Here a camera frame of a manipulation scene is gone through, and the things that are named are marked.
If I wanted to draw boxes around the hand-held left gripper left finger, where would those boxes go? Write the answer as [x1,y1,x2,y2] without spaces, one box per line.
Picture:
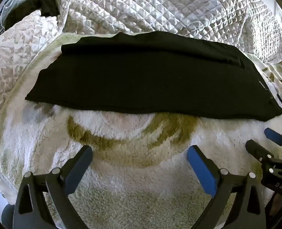
[12,145,94,229]

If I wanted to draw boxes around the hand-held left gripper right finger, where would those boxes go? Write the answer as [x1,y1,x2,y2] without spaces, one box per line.
[187,145,267,229]

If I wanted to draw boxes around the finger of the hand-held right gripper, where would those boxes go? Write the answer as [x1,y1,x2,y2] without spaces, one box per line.
[264,127,282,159]
[245,139,282,170]

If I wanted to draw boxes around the black pants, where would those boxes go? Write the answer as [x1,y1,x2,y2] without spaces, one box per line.
[25,31,282,122]

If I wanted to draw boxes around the white olive fleece blanket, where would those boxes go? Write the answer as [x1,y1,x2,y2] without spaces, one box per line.
[0,32,282,229]

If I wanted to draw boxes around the floral quilted pillow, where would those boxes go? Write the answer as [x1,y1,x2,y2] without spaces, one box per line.
[0,10,67,127]

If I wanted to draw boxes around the grey quilted bedspread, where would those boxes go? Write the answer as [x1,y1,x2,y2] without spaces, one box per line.
[49,0,282,65]

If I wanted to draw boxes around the black cloth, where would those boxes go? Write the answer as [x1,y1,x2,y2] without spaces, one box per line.
[3,0,60,29]

